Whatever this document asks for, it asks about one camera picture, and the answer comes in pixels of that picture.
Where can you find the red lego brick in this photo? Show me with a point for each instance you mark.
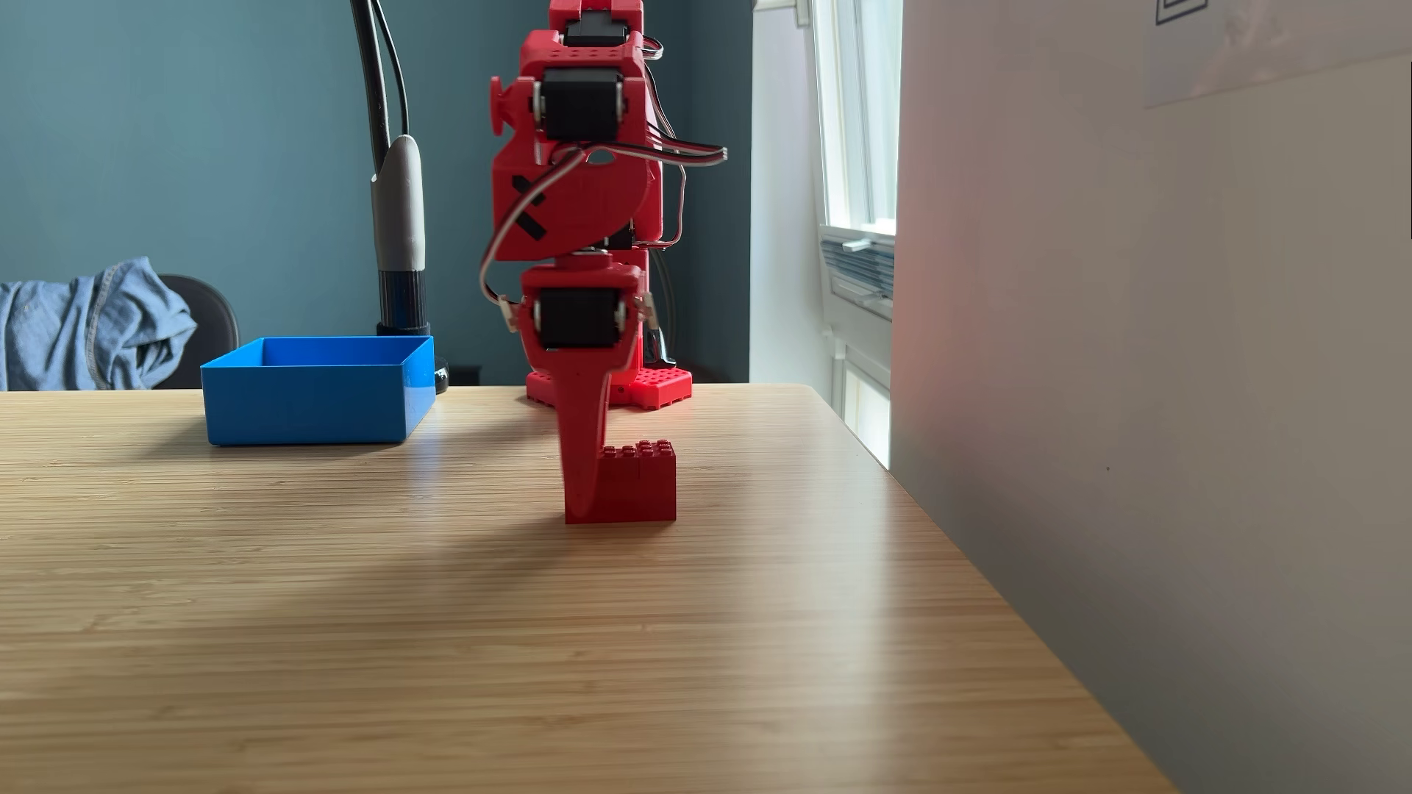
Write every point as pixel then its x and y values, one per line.
pixel 645 491

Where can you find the blue plastic bin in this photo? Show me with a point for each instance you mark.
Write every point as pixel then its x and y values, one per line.
pixel 314 406

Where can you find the black gooseneck stand grey sleeve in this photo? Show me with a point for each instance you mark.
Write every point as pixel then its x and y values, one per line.
pixel 399 210

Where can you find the white window vent unit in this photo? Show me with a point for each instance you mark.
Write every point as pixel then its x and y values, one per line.
pixel 858 270

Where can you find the black chair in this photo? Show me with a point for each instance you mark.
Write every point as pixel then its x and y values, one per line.
pixel 215 320

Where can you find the blue denim jacket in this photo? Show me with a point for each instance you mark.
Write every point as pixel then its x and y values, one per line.
pixel 88 331

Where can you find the white window frame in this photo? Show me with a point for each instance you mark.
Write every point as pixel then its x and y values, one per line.
pixel 844 110

